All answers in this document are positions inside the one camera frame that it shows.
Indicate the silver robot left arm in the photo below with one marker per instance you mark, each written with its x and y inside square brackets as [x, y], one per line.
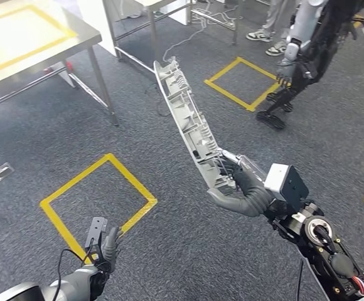
[69, 286]

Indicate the person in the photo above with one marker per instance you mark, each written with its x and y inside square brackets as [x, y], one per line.
[272, 16]

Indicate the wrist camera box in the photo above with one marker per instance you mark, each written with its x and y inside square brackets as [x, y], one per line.
[95, 234]
[290, 187]

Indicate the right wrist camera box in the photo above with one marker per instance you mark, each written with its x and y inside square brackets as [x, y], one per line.
[290, 187]

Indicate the steel workbench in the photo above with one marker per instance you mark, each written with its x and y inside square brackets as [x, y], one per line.
[28, 58]

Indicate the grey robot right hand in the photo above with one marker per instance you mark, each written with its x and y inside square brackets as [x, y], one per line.
[251, 195]

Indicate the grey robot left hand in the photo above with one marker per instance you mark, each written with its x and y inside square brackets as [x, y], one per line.
[111, 249]

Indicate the steel table frame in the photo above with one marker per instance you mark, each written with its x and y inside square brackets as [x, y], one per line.
[152, 25]

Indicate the yellow tape rectangle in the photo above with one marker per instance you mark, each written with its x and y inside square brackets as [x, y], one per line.
[60, 27]

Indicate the white black humanoid robot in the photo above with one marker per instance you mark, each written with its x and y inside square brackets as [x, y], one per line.
[313, 45]

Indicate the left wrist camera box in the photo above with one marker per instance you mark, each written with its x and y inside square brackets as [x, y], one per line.
[95, 234]

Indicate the grey plastic wheel hubcap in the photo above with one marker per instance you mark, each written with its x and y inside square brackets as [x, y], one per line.
[188, 120]

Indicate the metal floor socket plate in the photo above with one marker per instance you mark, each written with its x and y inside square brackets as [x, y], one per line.
[3, 171]

